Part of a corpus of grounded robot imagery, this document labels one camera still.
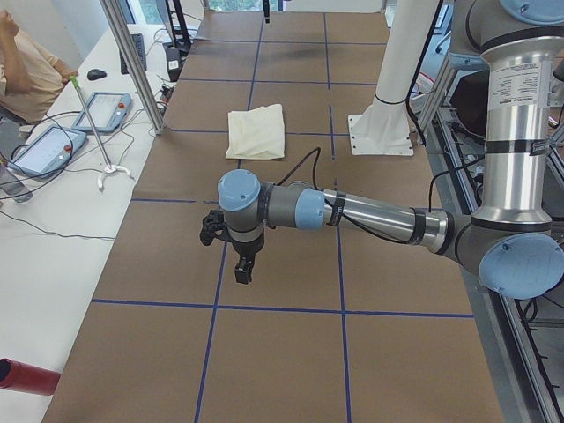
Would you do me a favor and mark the red bottle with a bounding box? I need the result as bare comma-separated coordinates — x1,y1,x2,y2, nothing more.
1,358,61,396

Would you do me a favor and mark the far blue teach pendant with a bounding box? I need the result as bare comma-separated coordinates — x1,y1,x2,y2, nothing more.
85,92,132,134

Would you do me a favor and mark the metal stick with hook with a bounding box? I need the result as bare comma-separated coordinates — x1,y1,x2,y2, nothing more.
70,76,134,193

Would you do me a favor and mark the aluminium frame post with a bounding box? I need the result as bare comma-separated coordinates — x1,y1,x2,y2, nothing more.
100,0,164,135

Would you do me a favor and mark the person in beige shirt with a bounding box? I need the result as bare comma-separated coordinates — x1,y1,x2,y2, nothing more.
1,10,78,123

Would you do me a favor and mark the cream long-sleeve cat shirt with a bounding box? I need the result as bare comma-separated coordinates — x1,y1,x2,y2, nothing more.
226,104,285,160

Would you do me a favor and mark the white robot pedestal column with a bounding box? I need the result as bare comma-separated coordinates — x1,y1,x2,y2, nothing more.
348,0,442,156

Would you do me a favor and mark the black power adapter box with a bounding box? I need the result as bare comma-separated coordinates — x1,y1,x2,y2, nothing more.
166,46,182,82

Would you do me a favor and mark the black computer mouse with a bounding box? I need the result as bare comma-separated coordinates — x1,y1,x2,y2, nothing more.
86,69,107,81

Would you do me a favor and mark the blue teach pendant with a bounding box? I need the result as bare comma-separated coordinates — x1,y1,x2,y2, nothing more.
8,125,87,178
85,92,132,134

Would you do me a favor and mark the near blue teach pendant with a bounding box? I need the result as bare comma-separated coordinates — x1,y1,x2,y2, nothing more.
8,125,87,178

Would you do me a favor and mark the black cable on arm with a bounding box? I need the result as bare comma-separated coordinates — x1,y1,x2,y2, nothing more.
277,147,415,244

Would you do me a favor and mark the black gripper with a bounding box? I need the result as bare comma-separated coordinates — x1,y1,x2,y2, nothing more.
233,240,264,285

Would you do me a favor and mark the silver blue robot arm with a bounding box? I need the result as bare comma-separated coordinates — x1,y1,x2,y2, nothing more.
200,1,563,300

